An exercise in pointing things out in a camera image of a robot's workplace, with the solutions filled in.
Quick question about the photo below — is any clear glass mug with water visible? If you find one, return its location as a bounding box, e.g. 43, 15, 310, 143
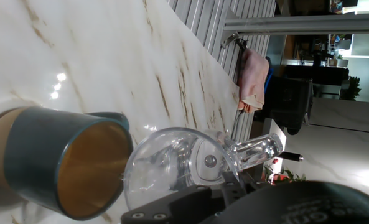
123, 126, 284, 212

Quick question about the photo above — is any white marble pattern board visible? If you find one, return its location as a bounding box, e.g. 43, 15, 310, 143
0, 0, 240, 224

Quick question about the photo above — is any black rod with silver tip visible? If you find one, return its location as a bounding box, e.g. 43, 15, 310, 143
276, 151, 304, 162

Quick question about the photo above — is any green potted plant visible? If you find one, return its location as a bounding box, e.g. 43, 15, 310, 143
339, 75, 362, 101

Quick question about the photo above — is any black office chair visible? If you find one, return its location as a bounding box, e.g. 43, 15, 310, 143
254, 74, 314, 136

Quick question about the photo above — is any orange cup with blue band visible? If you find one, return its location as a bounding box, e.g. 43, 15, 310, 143
0, 106, 134, 222

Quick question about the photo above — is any black low cabinet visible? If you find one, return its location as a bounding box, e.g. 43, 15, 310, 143
284, 64, 350, 87

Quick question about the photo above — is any pink cloth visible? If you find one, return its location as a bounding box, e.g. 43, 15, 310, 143
236, 48, 270, 114

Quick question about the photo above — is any thin black power cable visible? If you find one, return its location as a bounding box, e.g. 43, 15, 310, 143
230, 37, 249, 134

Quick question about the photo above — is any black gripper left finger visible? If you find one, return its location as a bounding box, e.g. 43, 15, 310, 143
121, 170, 244, 224

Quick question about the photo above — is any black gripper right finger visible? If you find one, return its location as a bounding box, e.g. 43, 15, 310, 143
238, 170, 272, 195

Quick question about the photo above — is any red flowering plant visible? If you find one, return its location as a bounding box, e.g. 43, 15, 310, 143
263, 157, 307, 187

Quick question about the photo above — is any slim aluminium post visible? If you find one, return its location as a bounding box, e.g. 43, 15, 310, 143
220, 12, 369, 49

